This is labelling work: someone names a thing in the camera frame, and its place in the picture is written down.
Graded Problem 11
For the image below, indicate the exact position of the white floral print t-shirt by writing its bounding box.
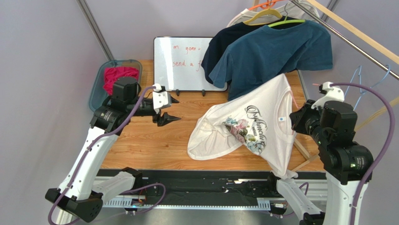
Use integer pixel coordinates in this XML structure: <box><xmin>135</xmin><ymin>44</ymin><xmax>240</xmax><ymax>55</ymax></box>
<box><xmin>187</xmin><ymin>74</ymin><xmax>298</xmax><ymax>179</ymax></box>

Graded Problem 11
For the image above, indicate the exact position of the pink wire hanger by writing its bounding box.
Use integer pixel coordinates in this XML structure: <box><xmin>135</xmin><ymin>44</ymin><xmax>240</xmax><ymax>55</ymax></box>
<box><xmin>290</xmin><ymin>90</ymin><xmax>300</xmax><ymax>109</ymax></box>

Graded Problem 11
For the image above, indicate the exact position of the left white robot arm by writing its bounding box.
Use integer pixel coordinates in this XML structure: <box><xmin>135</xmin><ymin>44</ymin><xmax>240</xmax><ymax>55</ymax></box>
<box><xmin>45</xmin><ymin>77</ymin><xmax>178</xmax><ymax>223</ymax></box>

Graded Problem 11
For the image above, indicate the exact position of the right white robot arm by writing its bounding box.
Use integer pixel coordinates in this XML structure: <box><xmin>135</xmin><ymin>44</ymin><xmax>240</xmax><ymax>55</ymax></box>
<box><xmin>276</xmin><ymin>100</ymin><xmax>374</xmax><ymax>225</ymax></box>

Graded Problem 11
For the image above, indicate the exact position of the navy hanging t-shirt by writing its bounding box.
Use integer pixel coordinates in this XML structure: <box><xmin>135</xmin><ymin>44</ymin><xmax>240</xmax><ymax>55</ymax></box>
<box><xmin>200</xmin><ymin>21</ymin><xmax>269</xmax><ymax>85</ymax></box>

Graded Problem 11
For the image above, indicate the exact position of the teal blue hanging t-shirt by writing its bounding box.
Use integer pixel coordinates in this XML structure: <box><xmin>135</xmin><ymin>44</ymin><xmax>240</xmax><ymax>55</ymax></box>
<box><xmin>209</xmin><ymin>21</ymin><xmax>333</xmax><ymax>101</ymax></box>

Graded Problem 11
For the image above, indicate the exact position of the green plastic hanger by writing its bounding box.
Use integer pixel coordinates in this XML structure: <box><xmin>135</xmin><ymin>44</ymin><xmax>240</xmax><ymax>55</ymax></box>
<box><xmin>268</xmin><ymin>10</ymin><xmax>306</xmax><ymax>28</ymax></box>

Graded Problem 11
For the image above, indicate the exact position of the beige hanging t-shirt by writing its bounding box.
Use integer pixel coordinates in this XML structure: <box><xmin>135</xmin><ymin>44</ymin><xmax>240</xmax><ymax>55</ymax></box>
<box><xmin>226</xmin><ymin>0</ymin><xmax>320</xmax><ymax>28</ymax></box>

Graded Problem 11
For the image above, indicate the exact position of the yellow plastic hanger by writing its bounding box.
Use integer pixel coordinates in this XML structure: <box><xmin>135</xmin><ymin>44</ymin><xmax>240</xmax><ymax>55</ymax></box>
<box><xmin>244</xmin><ymin>8</ymin><xmax>283</xmax><ymax>25</ymax></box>

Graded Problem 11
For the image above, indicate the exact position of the orange plastic hanger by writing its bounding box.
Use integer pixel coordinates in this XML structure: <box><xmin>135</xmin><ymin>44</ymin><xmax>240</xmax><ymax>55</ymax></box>
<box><xmin>248</xmin><ymin>0</ymin><xmax>282</xmax><ymax>11</ymax></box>

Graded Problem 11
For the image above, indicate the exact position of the white whiteboard with red writing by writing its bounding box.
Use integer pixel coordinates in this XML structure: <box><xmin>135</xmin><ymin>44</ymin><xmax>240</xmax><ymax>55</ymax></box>
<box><xmin>153</xmin><ymin>37</ymin><xmax>227</xmax><ymax>92</ymax></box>

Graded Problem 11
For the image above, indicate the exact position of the translucent teal plastic basket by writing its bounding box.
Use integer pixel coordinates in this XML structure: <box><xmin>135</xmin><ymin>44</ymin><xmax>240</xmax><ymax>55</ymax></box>
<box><xmin>89</xmin><ymin>60</ymin><xmax>142</xmax><ymax>112</ymax></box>

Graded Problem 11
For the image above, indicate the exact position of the magenta crumpled cloth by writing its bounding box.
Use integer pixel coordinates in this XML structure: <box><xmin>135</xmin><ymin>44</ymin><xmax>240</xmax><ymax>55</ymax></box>
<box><xmin>103</xmin><ymin>67</ymin><xmax>140</xmax><ymax>95</ymax></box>

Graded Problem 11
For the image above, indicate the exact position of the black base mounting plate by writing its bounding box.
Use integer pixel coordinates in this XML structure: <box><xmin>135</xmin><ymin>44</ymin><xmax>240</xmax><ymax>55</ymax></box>
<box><xmin>112</xmin><ymin>169</ymin><xmax>298</xmax><ymax>207</ymax></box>

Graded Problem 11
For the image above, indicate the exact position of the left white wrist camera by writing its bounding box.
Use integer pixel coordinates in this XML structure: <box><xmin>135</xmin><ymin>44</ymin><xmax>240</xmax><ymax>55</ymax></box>
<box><xmin>152</xmin><ymin>83</ymin><xmax>172</xmax><ymax>113</ymax></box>

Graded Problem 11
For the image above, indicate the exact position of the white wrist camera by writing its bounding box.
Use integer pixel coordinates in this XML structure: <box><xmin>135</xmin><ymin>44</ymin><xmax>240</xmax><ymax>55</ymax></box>
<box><xmin>311</xmin><ymin>82</ymin><xmax>345</xmax><ymax>110</ymax></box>
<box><xmin>152</xmin><ymin>83</ymin><xmax>172</xmax><ymax>113</ymax></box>

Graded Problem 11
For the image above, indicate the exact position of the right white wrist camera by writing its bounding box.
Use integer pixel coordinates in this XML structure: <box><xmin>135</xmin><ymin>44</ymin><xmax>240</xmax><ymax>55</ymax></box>
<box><xmin>311</xmin><ymin>82</ymin><xmax>345</xmax><ymax>110</ymax></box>

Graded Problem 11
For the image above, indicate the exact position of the light blue wire hanger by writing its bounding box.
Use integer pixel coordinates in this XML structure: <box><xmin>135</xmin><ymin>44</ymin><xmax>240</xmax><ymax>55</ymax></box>
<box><xmin>343</xmin><ymin>64</ymin><xmax>391</xmax><ymax>112</ymax></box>

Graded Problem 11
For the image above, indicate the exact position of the aluminium rail frame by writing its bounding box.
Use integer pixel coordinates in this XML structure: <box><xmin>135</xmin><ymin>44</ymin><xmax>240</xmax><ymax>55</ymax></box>
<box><xmin>55</xmin><ymin>176</ymin><xmax>357</xmax><ymax>225</ymax></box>

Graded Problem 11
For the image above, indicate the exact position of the metal clothes rail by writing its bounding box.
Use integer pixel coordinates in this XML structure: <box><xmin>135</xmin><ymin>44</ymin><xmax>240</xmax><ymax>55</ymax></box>
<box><xmin>291</xmin><ymin>0</ymin><xmax>399</xmax><ymax>80</ymax></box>

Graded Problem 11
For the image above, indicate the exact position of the wooden rack frame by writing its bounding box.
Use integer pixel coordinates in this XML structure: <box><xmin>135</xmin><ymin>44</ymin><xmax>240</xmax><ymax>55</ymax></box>
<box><xmin>291</xmin><ymin>0</ymin><xmax>399</xmax><ymax>172</ymax></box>

